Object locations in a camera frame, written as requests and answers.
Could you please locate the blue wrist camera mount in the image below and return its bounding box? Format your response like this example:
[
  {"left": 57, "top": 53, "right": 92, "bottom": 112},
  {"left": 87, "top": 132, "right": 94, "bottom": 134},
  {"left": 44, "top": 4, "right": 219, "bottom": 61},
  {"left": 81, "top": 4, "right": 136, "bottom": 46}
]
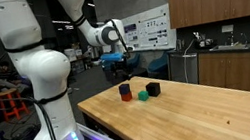
[{"left": 99, "top": 50, "right": 125, "bottom": 65}]

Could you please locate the black block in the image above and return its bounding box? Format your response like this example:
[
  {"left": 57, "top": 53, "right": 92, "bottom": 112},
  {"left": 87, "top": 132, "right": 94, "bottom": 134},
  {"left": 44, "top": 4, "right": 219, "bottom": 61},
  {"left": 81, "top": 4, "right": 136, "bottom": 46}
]
[{"left": 144, "top": 80, "right": 162, "bottom": 99}]

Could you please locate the kitchen faucet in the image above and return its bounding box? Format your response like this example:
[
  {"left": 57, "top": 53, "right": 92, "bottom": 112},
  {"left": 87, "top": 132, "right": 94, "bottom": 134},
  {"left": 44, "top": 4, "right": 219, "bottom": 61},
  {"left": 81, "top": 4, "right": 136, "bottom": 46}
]
[{"left": 227, "top": 32, "right": 237, "bottom": 46}]

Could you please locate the white whiteboard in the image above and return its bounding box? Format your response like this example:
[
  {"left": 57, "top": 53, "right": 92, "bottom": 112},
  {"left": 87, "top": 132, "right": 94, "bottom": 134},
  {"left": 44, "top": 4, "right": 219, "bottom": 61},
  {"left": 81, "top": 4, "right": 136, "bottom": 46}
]
[{"left": 99, "top": 2, "right": 180, "bottom": 60}]

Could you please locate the purple block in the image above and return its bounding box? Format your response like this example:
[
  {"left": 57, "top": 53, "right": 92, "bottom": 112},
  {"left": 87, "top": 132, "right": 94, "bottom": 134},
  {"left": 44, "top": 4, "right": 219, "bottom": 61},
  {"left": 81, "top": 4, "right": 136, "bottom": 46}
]
[{"left": 117, "top": 82, "right": 132, "bottom": 96}]

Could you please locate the white hanging cable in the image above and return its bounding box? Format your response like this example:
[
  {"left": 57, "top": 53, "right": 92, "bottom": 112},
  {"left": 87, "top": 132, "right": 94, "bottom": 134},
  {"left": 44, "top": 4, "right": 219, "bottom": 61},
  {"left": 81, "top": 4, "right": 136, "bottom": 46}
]
[{"left": 178, "top": 38, "right": 203, "bottom": 85}]

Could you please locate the white wall outlet plate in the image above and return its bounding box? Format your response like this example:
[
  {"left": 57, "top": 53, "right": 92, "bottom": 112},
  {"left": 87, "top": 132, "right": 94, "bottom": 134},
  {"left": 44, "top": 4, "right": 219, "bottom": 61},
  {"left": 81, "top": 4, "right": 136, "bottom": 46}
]
[{"left": 220, "top": 23, "right": 235, "bottom": 34}]

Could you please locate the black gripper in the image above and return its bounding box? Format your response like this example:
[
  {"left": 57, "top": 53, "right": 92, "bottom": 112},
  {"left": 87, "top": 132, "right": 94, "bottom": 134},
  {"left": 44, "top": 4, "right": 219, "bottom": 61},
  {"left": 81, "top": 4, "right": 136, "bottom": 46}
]
[{"left": 108, "top": 58, "right": 134, "bottom": 84}]

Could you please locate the seated person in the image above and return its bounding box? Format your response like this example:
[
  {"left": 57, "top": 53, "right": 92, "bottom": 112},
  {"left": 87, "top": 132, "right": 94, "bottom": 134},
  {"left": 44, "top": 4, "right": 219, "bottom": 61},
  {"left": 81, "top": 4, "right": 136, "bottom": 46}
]
[{"left": 0, "top": 56, "right": 32, "bottom": 98}]

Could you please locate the steel kitchen sink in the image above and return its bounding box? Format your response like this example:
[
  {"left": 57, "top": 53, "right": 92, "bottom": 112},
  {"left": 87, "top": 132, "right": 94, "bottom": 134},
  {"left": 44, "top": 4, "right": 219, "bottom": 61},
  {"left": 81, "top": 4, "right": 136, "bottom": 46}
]
[{"left": 208, "top": 39, "right": 250, "bottom": 55}]

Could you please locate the black table frame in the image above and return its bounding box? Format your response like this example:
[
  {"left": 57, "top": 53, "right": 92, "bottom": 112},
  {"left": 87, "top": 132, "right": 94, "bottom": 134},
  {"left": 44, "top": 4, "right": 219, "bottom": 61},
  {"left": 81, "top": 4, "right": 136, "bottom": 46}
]
[{"left": 80, "top": 101, "right": 147, "bottom": 140}]

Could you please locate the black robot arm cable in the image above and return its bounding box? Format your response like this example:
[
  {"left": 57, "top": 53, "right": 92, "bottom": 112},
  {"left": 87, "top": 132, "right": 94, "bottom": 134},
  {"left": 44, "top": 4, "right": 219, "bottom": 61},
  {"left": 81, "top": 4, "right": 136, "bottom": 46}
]
[{"left": 0, "top": 17, "right": 144, "bottom": 140}]

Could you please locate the coffee maker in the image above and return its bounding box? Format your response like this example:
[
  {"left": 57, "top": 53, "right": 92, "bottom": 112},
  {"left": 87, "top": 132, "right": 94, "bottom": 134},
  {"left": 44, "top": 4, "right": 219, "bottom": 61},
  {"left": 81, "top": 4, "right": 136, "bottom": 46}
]
[{"left": 193, "top": 29, "right": 215, "bottom": 51}]

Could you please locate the white poster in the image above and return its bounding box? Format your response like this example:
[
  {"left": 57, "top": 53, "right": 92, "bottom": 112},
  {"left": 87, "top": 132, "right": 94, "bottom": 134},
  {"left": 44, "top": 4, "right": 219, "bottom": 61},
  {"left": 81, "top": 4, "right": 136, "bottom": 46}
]
[{"left": 135, "top": 14, "right": 172, "bottom": 50}]

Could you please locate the blue lounge chair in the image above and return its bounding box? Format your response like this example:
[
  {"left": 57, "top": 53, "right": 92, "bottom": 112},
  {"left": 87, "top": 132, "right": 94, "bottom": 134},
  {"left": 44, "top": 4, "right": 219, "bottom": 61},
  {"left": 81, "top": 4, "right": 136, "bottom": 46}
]
[
  {"left": 126, "top": 53, "right": 143, "bottom": 70},
  {"left": 145, "top": 51, "right": 171, "bottom": 74}
]

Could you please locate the purple poster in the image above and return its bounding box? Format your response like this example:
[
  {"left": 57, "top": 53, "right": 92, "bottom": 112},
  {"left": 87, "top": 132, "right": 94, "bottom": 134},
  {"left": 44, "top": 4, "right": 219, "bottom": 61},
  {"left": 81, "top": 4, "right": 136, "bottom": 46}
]
[{"left": 122, "top": 23, "right": 141, "bottom": 52}]

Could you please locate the orange stool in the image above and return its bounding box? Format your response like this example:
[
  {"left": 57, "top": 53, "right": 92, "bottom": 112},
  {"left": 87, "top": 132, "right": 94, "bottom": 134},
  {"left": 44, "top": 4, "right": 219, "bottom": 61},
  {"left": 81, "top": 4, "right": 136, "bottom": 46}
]
[{"left": 0, "top": 86, "right": 30, "bottom": 123}]

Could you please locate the green block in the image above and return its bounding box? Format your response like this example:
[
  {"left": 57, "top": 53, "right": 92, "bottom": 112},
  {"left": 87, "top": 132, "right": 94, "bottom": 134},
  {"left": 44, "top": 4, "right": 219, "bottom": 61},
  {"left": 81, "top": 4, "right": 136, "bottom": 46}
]
[{"left": 137, "top": 90, "right": 150, "bottom": 103}]

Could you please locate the wide wooden base cabinet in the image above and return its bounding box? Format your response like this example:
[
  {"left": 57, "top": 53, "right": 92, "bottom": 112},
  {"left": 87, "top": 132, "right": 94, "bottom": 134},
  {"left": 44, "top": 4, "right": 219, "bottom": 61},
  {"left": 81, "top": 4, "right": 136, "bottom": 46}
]
[{"left": 193, "top": 45, "right": 250, "bottom": 102}]

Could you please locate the steel kettle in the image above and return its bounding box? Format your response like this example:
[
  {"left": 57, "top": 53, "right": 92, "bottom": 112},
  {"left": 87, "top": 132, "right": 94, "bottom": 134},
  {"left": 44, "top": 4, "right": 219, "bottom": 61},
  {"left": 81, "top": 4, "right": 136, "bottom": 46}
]
[{"left": 175, "top": 39, "right": 186, "bottom": 52}]

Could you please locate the stainless steel dishwasher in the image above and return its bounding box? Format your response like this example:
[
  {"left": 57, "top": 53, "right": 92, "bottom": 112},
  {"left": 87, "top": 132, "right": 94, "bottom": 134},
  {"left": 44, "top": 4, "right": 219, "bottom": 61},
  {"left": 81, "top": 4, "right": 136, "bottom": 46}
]
[{"left": 166, "top": 50, "right": 203, "bottom": 89}]

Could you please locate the orange block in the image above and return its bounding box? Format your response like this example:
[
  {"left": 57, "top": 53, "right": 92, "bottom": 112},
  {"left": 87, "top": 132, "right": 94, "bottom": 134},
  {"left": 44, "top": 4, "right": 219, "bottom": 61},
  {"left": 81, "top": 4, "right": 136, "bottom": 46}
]
[{"left": 120, "top": 91, "right": 134, "bottom": 103}]

